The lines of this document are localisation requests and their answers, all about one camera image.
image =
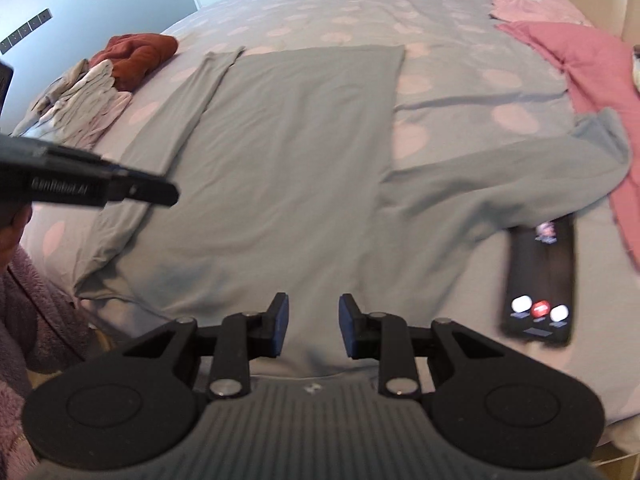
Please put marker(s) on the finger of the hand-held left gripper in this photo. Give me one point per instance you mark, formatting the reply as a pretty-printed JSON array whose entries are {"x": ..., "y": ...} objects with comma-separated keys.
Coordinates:
[{"x": 150, "y": 190}]

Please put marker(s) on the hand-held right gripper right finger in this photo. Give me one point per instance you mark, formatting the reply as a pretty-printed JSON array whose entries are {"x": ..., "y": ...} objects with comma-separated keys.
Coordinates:
[{"x": 347, "y": 327}]

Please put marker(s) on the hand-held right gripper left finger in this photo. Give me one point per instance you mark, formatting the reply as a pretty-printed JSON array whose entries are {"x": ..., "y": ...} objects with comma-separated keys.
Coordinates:
[{"x": 281, "y": 327}]

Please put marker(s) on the grey long-sleeve shirt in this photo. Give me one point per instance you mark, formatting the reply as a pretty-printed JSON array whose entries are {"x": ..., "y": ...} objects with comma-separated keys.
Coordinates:
[{"x": 300, "y": 160}]

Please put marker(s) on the person's left hand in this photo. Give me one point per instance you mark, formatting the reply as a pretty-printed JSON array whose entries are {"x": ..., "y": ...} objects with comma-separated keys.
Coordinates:
[{"x": 12, "y": 240}]

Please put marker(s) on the cream pink folded garment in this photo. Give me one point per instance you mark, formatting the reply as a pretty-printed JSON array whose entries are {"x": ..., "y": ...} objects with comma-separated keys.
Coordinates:
[{"x": 85, "y": 105}]

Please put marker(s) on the rust red fleece cloth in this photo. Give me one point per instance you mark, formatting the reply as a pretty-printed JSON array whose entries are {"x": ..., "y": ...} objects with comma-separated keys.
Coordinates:
[{"x": 140, "y": 55}]

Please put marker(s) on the black smartphone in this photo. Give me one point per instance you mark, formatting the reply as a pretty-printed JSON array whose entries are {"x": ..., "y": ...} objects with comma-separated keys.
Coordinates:
[{"x": 540, "y": 270}]

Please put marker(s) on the grey pink-dotted bed cover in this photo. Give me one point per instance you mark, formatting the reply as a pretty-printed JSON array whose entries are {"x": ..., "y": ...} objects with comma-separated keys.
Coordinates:
[{"x": 450, "y": 35}]

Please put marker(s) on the deep pink pillow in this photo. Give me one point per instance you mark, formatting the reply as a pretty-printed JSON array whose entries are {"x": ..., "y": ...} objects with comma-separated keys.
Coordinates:
[{"x": 590, "y": 60}]

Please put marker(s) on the light pink pillow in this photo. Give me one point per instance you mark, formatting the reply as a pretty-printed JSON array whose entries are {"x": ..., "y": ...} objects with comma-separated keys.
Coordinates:
[{"x": 535, "y": 2}]

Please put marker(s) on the grey wall switch panel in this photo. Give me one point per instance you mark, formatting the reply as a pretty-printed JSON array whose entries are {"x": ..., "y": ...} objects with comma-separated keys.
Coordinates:
[{"x": 25, "y": 31}]

